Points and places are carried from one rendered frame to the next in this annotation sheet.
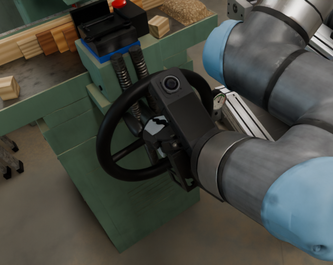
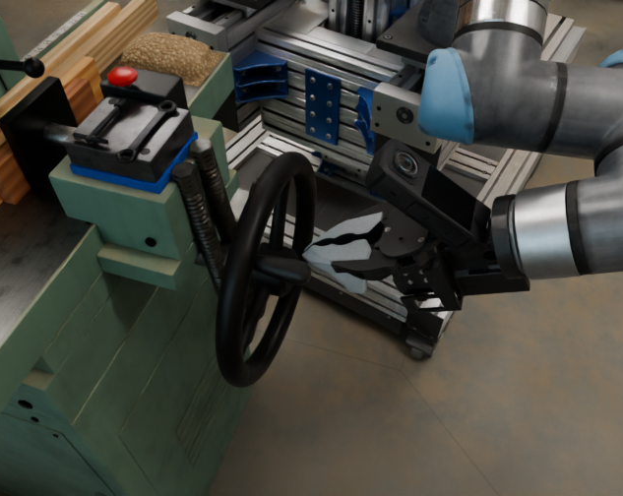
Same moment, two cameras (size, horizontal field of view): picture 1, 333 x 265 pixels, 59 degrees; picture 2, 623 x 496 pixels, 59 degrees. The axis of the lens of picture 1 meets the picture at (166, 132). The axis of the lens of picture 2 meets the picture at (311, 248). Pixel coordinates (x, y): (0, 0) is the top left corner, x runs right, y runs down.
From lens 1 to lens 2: 0.31 m
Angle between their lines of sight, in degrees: 30
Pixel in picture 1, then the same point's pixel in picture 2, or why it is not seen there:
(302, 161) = not seen: outside the picture
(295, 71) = (580, 89)
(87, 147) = (112, 378)
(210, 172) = (554, 246)
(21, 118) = (9, 379)
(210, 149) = (532, 220)
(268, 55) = (534, 81)
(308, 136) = not seen: outside the picture
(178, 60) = not seen: hidden behind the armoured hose
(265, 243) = (384, 384)
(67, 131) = (82, 363)
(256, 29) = (501, 51)
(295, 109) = (595, 132)
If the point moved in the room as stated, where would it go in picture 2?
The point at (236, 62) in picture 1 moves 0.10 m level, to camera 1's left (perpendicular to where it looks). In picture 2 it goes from (495, 101) to (420, 161)
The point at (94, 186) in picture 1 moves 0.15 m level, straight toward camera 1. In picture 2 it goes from (133, 450) to (226, 482)
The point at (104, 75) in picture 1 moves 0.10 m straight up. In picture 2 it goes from (171, 213) to (150, 132)
